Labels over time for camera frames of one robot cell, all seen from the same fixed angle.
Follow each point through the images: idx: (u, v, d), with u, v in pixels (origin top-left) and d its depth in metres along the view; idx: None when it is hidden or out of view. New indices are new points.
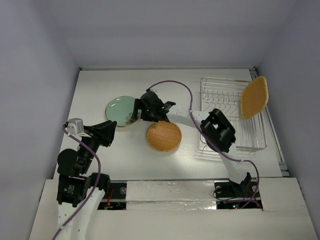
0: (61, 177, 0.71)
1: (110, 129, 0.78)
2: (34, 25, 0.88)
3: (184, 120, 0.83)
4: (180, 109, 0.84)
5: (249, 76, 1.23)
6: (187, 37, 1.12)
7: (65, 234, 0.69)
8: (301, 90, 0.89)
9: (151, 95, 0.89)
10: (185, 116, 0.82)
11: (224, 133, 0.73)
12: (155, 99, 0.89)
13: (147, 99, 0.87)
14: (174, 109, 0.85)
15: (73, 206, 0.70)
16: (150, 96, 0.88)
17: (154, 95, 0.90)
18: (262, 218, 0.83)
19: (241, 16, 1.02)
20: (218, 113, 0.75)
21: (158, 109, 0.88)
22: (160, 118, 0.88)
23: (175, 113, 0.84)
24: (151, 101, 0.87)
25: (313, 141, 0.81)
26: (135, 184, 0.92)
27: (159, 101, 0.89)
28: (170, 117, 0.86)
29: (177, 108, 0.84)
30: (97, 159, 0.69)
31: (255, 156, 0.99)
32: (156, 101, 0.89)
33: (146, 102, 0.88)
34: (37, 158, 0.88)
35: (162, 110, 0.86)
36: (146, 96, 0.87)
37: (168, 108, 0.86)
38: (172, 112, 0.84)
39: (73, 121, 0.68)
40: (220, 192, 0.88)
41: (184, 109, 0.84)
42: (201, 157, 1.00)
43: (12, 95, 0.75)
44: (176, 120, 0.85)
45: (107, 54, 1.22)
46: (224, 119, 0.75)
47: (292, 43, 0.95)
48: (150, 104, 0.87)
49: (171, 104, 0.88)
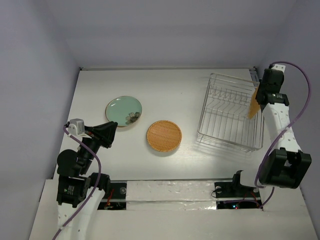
0: (60, 177, 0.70)
1: (111, 129, 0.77)
2: (34, 25, 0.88)
3: (272, 125, 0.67)
4: (282, 115, 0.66)
5: (249, 76, 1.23)
6: (187, 37, 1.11)
7: (65, 235, 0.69)
8: (301, 90, 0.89)
9: (277, 73, 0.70)
10: (278, 124, 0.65)
11: (284, 177, 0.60)
12: (275, 80, 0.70)
13: (269, 73, 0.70)
14: (279, 107, 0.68)
15: (73, 207, 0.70)
16: (274, 73, 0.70)
17: (278, 76, 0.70)
18: (262, 218, 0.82)
19: (241, 16, 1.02)
20: (303, 160, 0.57)
21: (267, 92, 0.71)
22: (260, 99, 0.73)
23: (273, 112, 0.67)
24: (269, 79, 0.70)
25: (312, 141, 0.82)
26: (136, 184, 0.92)
27: (278, 86, 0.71)
28: (266, 109, 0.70)
29: (282, 110, 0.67)
30: (98, 161, 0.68)
31: (251, 156, 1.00)
32: (274, 83, 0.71)
33: (265, 75, 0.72)
34: (37, 158, 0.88)
35: (268, 95, 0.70)
36: (270, 70, 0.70)
37: (274, 98, 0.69)
38: (273, 107, 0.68)
39: (74, 121, 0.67)
40: (220, 192, 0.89)
41: (287, 119, 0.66)
42: (197, 148, 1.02)
43: (12, 95, 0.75)
44: (267, 116, 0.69)
45: (107, 54, 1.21)
46: (301, 173, 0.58)
47: (292, 43, 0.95)
48: (267, 79, 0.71)
49: (283, 99, 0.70)
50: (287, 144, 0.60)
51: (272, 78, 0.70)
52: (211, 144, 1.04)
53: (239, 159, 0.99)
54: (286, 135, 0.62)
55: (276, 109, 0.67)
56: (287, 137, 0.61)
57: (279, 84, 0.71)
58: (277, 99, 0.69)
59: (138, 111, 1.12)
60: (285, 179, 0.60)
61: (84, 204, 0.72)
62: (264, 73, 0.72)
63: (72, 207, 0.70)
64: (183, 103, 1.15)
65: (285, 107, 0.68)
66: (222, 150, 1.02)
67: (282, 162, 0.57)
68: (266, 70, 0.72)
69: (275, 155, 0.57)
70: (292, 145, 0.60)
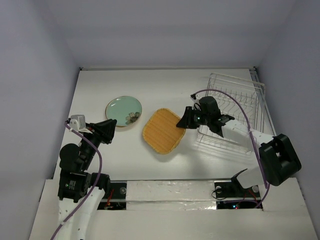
0: (62, 173, 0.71)
1: (111, 127, 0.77)
2: (34, 24, 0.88)
3: (239, 138, 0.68)
4: (239, 126, 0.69)
5: (248, 76, 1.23)
6: (187, 37, 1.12)
7: (66, 231, 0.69)
8: (301, 90, 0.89)
9: (211, 102, 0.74)
10: (242, 134, 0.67)
11: (285, 165, 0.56)
12: (215, 107, 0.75)
13: (206, 105, 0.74)
14: (231, 123, 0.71)
15: (74, 202, 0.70)
16: (209, 104, 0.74)
17: (215, 103, 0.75)
18: (262, 218, 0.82)
19: (241, 16, 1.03)
20: (283, 139, 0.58)
21: (214, 119, 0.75)
22: (214, 130, 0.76)
23: (231, 128, 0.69)
24: (209, 110, 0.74)
25: (313, 141, 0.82)
26: (136, 184, 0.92)
27: (219, 110, 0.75)
28: (224, 131, 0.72)
29: (235, 123, 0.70)
30: (97, 153, 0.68)
31: (252, 155, 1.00)
32: (215, 111, 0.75)
33: (204, 107, 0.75)
34: (37, 157, 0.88)
35: (218, 124, 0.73)
36: (205, 102, 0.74)
37: (225, 121, 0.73)
38: (227, 125, 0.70)
39: (75, 117, 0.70)
40: (220, 192, 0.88)
41: (245, 127, 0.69)
42: (197, 149, 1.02)
43: (12, 94, 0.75)
44: (230, 135, 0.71)
45: (107, 55, 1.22)
46: (292, 150, 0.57)
47: (292, 43, 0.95)
48: (208, 111, 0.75)
49: (229, 118, 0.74)
50: (261, 139, 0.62)
51: (210, 109, 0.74)
52: (211, 145, 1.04)
53: (239, 158, 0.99)
54: (255, 134, 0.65)
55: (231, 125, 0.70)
56: (257, 134, 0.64)
57: (217, 109, 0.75)
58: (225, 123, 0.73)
59: (138, 111, 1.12)
60: (286, 165, 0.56)
61: (84, 200, 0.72)
62: (202, 106, 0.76)
63: (74, 202, 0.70)
64: (183, 103, 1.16)
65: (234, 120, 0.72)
66: (222, 150, 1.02)
67: (271, 151, 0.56)
68: (202, 103, 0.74)
69: (265, 153, 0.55)
70: (265, 136, 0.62)
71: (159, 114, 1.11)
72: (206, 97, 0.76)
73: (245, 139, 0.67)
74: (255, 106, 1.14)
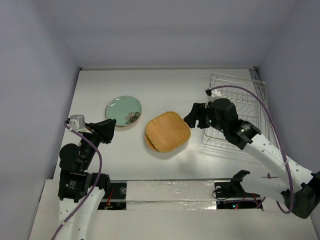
0: (62, 173, 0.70)
1: (111, 127, 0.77)
2: (34, 24, 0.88)
3: (270, 163, 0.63)
4: (269, 147, 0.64)
5: (248, 76, 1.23)
6: (187, 38, 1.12)
7: (67, 231, 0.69)
8: (301, 90, 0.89)
9: (229, 109, 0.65)
10: (275, 162, 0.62)
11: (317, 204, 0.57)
12: (232, 113, 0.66)
13: (223, 111, 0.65)
14: (260, 142, 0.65)
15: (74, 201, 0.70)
16: (228, 110, 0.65)
17: (232, 108, 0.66)
18: (262, 218, 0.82)
19: (241, 16, 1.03)
20: None
21: (232, 127, 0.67)
22: (232, 140, 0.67)
23: (261, 150, 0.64)
24: (227, 117, 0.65)
25: (313, 141, 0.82)
26: (136, 184, 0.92)
27: (236, 117, 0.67)
28: (248, 148, 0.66)
29: (264, 142, 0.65)
30: (97, 153, 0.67)
31: None
32: (232, 116, 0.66)
33: (219, 113, 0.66)
34: (37, 157, 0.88)
35: (239, 134, 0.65)
36: (223, 108, 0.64)
37: (247, 132, 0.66)
38: (255, 145, 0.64)
39: (75, 117, 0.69)
40: (220, 192, 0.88)
41: (277, 151, 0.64)
42: (203, 150, 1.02)
43: (12, 94, 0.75)
44: (255, 154, 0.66)
45: (107, 55, 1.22)
46: None
47: (292, 43, 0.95)
48: (225, 118, 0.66)
49: (249, 125, 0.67)
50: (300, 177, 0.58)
51: (227, 115, 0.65)
52: (217, 146, 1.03)
53: (244, 158, 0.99)
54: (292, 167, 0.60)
55: (262, 146, 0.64)
56: (294, 168, 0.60)
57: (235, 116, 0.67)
58: (247, 132, 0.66)
59: (138, 111, 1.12)
60: None
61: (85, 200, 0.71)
62: (218, 112, 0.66)
63: (74, 201, 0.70)
64: (183, 103, 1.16)
65: (262, 138, 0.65)
66: (226, 150, 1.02)
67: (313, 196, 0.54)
68: (218, 108, 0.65)
69: (305, 197, 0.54)
70: (303, 173, 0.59)
71: (165, 115, 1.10)
72: (222, 101, 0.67)
73: (277, 168, 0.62)
74: (257, 105, 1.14)
